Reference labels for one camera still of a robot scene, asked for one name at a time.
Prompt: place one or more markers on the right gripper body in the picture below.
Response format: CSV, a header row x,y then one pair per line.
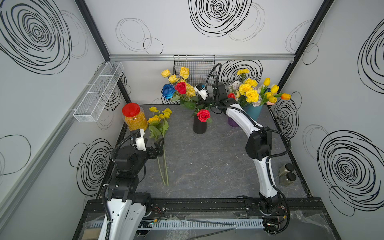
x,y
210,102

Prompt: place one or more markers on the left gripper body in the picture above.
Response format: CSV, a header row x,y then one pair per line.
x,y
142,156

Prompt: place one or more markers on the sunflower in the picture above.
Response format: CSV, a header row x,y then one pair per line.
x,y
154,125

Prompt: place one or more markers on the black vase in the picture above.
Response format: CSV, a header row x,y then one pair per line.
x,y
198,126

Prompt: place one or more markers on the yellow rose stem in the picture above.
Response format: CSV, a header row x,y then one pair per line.
x,y
180,76

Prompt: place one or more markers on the yellow poppy stem large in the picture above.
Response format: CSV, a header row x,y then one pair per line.
x,y
165,115

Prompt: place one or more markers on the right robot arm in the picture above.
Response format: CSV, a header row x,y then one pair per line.
x,y
258,147

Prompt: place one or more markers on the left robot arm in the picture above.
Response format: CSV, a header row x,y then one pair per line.
x,y
124,207

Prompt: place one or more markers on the purple glass vase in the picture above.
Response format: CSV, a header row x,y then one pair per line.
x,y
232,123

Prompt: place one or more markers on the teal ceramic vase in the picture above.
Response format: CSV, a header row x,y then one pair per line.
x,y
253,112

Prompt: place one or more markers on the red rose low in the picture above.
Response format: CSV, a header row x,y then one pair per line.
x,y
204,116

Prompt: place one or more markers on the yellow carnation bouquet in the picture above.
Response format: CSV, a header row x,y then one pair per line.
x,y
244,91

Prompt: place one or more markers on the red rose top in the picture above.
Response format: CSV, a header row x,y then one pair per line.
x,y
219,93

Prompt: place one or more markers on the red lid plastic jar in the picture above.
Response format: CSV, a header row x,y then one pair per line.
x,y
134,117

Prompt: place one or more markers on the blue rose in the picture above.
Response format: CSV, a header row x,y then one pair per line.
x,y
168,91

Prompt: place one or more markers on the yellow tulip bouquet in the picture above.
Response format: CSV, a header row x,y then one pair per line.
x,y
269,93

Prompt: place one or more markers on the spice jar back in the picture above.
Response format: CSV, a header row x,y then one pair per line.
x,y
286,168

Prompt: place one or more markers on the spice jar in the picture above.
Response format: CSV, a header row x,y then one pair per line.
x,y
287,179
286,168

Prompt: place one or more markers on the spice jar front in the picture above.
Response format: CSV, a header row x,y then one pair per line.
x,y
287,179

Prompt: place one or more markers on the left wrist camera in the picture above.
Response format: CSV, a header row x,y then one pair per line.
x,y
140,140

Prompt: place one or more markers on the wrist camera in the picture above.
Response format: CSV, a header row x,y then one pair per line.
x,y
201,91
140,140

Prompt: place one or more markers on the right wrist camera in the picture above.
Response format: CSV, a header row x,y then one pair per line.
x,y
201,91

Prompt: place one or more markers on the black wire basket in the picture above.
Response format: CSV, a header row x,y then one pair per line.
x,y
200,67

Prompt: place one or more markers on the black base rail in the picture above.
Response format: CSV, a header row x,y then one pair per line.
x,y
241,206

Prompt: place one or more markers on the white wire shelf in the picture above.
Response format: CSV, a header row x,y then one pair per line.
x,y
102,94

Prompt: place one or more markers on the white cable duct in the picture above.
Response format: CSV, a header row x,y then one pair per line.
x,y
212,224

